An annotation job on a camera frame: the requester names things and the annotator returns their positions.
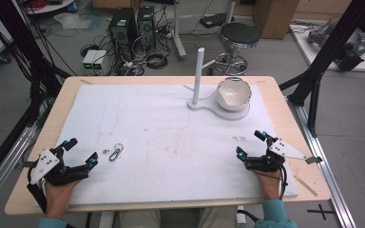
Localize black metal frame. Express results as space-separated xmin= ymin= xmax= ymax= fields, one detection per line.
xmin=279 ymin=0 xmax=365 ymax=138
xmin=0 ymin=0 xmax=72 ymax=127

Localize round white table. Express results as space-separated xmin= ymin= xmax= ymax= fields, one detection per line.
xmin=21 ymin=0 xmax=78 ymax=15

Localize small black computer tower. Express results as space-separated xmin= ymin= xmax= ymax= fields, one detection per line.
xmin=137 ymin=5 xmax=157 ymax=52

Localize brown cardboard box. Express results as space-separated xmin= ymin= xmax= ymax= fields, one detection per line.
xmin=252 ymin=0 xmax=300 ymax=40

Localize person's left hand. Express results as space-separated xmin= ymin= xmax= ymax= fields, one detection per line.
xmin=43 ymin=178 xmax=81 ymax=220

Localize white hook stand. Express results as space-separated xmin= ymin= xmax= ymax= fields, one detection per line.
xmin=183 ymin=47 xmax=252 ymax=122

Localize person's right hand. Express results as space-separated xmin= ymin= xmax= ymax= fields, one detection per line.
xmin=252 ymin=168 xmax=283 ymax=209

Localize white power supply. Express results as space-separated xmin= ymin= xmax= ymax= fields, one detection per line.
xmin=92 ymin=49 xmax=109 ymax=76
xmin=82 ymin=49 xmax=98 ymax=76

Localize black round stool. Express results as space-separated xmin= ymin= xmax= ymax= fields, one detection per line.
xmin=214 ymin=22 xmax=261 ymax=77

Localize clear plastic sheet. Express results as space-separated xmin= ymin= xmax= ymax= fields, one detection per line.
xmin=52 ymin=11 xmax=105 ymax=31

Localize person's legs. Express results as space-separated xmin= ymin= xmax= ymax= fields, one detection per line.
xmin=116 ymin=206 xmax=240 ymax=228

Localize flat black box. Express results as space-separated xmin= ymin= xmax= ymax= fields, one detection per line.
xmin=199 ymin=12 xmax=236 ymax=29

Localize silver carabiner key ring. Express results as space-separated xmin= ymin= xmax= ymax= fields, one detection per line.
xmin=108 ymin=142 xmax=125 ymax=162

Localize thin wooden stick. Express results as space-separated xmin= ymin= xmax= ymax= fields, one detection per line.
xmin=294 ymin=175 xmax=318 ymax=198

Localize white foam board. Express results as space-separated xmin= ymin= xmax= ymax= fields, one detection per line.
xmin=57 ymin=83 xmax=299 ymax=206

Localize large black computer tower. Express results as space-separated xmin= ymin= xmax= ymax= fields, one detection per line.
xmin=108 ymin=7 xmax=138 ymax=62

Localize white desk leg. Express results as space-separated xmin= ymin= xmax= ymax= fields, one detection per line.
xmin=170 ymin=0 xmax=188 ymax=62

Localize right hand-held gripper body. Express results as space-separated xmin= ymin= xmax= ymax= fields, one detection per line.
xmin=244 ymin=138 xmax=324 ymax=174

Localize white platform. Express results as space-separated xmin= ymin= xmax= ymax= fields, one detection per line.
xmin=289 ymin=20 xmax=365 ymax=74

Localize grey machine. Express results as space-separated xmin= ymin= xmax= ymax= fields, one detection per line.
xmin=306 ymin=22 xmax=365 ymax=72

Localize white power strip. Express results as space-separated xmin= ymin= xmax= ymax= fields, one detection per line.
xmin=235 ymin=205 xmax=247 ymax=226

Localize aluminium rail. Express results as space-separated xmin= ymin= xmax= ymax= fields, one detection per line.
xmin=285 ymin=94 xmax=358 ymax=228
xmin=0 ymin=125 xmax=40 ymax=218

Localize coil of black cable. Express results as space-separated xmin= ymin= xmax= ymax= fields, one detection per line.
xmin=144 ymin=49 xmax=169 ymax=70

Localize white eggshell bowl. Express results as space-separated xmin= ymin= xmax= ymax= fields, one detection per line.
xmin=215 ymin=76 xmax=253 ymax=112

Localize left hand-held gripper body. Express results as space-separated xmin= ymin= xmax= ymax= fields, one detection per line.
xmin=29 ymin=146 xmax=89 ymax=187

